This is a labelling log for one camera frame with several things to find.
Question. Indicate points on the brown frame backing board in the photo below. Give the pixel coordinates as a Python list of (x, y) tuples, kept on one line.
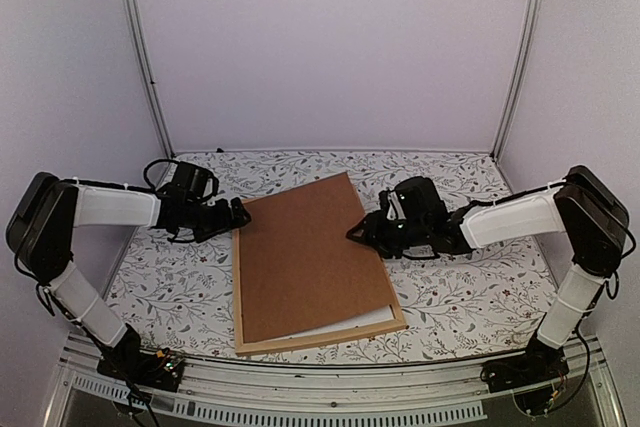
[(310, 262)]

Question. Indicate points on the light wooden picture frame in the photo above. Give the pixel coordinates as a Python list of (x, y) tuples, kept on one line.
[(320, 339)]

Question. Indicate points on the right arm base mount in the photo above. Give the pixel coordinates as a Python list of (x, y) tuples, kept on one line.
[(537, 363)]

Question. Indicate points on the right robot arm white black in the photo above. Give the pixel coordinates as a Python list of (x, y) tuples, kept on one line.
[(578, 207)]

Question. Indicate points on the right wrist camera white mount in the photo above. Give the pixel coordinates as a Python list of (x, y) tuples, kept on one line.
[(390, 204)]

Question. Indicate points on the left aluminium corner post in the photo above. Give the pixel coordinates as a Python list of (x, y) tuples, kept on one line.
[(148, 80)]

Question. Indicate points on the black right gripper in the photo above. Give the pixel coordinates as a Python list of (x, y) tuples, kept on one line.
[(372, 233)]

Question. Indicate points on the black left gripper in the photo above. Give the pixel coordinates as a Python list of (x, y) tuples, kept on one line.
[(225, 221)]

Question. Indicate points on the front aluminium rail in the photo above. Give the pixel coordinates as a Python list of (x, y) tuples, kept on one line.
[(225, 392)]

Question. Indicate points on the floral patterned table cover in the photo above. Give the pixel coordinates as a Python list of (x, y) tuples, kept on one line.
[(486, 302)]

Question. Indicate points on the aluminium corner post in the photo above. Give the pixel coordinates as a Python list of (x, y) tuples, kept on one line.
[(148, 80), (526, 40)]

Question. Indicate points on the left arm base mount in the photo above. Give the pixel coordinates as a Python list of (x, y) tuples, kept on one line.
[(145, 369)]

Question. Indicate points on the right aluminium corner post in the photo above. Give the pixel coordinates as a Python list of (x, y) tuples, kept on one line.
[(526, 40)]

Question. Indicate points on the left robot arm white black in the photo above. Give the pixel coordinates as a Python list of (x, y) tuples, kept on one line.
[(40, 236)]

